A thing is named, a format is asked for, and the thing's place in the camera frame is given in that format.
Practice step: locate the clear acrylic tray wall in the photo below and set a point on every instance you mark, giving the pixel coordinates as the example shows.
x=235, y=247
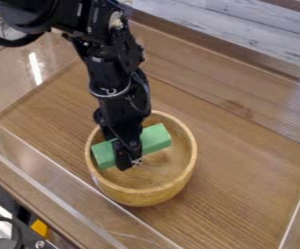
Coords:
x=91, y=221

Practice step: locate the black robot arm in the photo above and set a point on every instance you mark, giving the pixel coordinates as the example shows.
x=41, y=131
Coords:
x=96, y=26

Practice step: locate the green rectangular block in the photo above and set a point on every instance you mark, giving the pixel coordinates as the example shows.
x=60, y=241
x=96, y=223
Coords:
x=156, y=139

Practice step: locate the brown wooden bowl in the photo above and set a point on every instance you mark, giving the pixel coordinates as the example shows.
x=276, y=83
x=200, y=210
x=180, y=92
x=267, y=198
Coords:
x=159, y=179

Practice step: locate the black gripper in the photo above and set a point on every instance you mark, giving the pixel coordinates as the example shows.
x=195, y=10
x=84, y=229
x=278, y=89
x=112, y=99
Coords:
x=120, y=116

